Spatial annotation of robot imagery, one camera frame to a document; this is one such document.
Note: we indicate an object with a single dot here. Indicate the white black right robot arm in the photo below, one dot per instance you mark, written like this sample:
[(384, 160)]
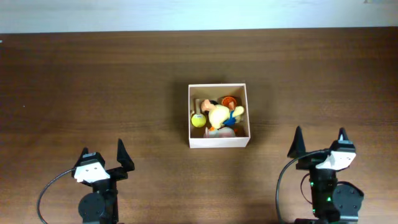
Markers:
[(333, 201)]

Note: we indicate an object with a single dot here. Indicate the pink duck toy with hat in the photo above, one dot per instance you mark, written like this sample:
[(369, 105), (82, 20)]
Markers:
[(224, 132)]

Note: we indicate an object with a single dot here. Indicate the black round perforated puck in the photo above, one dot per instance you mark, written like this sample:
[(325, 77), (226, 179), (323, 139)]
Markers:
[(213, 102)]

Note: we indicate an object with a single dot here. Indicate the open beige cardboard box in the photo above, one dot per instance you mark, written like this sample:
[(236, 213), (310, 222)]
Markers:
[(217, 92)]

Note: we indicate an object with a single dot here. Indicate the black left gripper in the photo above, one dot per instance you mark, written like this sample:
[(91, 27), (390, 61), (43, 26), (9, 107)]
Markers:
[(126, 162)]

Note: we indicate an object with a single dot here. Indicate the yellow wooden rattle drum toy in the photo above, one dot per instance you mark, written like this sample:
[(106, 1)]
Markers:
[(197, 118)]

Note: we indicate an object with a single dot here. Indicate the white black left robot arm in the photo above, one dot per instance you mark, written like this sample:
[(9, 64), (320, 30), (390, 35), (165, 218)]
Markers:
[(101, 205)]

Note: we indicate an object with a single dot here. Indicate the orange round perforated puck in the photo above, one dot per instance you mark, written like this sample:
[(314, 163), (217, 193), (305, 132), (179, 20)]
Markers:
[(229, 101)]

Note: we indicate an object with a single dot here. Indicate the yellow plush duck blue vest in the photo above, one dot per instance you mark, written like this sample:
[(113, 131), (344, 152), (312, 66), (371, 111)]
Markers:
[(220, 116)]

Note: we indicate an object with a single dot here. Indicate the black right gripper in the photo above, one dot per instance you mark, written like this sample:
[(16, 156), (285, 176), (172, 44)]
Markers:
[(297, 147)]

